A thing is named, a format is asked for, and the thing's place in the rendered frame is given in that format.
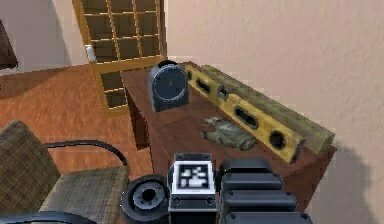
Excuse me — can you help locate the dark blue round clock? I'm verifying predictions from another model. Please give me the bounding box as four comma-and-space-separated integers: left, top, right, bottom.
147, 59, 191, 113

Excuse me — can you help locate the yellow wooden glazed door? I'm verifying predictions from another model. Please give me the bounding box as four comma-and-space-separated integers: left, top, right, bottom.
71, 0, 168, 118

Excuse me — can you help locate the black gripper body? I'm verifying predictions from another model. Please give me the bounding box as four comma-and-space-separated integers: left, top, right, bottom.
120, 173, 172, 224

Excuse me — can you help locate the white door handle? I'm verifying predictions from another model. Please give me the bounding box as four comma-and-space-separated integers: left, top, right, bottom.
84, 44, 97, 63

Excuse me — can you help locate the yellow spirit level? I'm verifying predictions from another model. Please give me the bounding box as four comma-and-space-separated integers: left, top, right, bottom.
184, 63, 336, 165

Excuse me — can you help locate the grey green work glove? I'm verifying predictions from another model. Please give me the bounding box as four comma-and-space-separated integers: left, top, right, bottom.
199, 116, 258, 152

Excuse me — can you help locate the brown wooden table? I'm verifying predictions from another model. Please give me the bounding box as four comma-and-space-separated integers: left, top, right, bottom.
120, 61, 338, 214

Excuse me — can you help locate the olive checked armchair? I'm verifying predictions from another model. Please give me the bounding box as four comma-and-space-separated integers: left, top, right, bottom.
0, 119, 132, 224

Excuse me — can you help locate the dark brown furniture piece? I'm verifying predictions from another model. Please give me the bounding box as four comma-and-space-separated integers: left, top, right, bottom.
0, 19, 19, 71

